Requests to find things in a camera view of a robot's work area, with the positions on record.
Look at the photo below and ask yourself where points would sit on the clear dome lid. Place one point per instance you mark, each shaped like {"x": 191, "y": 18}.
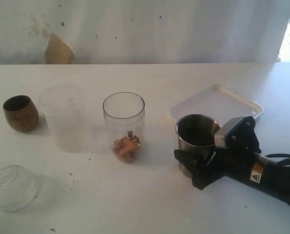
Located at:
{"x": 18, "y": 187}

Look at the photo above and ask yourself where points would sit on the brown wooden cubes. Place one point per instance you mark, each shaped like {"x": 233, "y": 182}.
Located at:
{"x": 124, "y": 149}

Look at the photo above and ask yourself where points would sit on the stainless steel cup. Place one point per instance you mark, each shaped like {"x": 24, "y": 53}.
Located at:
{"x": 195, "y": 134}

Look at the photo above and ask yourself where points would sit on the white square plastic tray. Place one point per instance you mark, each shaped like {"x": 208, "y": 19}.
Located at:
{"x": 217, "y": 102}

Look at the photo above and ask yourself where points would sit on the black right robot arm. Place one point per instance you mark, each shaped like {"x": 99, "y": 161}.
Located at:
{"x": 275, "y": 176}

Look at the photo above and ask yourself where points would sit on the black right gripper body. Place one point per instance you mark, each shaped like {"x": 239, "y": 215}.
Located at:
{"x": 237, "y": 161}

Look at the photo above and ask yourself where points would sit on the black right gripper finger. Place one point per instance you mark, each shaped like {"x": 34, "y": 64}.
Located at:
{"x": 202, "y": 173}

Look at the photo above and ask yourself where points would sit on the clear plastic cup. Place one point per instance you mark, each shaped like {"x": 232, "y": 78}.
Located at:
{"x": 123, "y": 112}

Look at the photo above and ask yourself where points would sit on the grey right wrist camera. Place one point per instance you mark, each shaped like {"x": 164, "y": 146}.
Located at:
{"x": 223, "y": 135}

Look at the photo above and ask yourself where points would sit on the translucent white plastic cup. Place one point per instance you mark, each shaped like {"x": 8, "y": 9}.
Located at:
{"x": 64, "y": 109}

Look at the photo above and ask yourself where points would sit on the brown wooden cup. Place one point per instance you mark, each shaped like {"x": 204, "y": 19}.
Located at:
{"x": 21, "y": 113}

